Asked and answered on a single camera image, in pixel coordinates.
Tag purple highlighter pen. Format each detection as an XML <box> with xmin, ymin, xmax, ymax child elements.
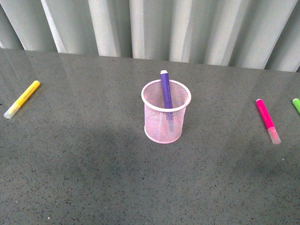
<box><xmin>160</xmin><ymin>69</ymin><xmax>176</xmax><ymax>139</ymax></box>

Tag pink highlighter pen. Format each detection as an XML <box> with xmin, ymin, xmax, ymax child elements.
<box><xmin>256</xmin><ymin>99</ymin><xmax>281</xmax><ymax>144</ymax></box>

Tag pink mesh pen cup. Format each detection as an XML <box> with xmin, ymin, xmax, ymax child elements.
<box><xmin>141</xmin><ymin>80</ymin><xmax>191</xmax><ymax>144</ymax></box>

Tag grey pleated curtain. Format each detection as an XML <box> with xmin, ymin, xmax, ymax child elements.
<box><xmin>0</xmin><ymin>0</ymin><xmax>300</xmax><ymax>72</ymax></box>

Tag yellow highlighter pen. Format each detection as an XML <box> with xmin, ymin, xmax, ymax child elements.
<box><xmin>3</xmin><ymin>80</ymin><xmax>40</xmax><ymax>119</ymax></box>

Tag green highlighter pen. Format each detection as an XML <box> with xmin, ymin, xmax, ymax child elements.
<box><xmin>292</xmin><ymin>98</ymin><xmax>300</xmax><ymax>114</ymax></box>

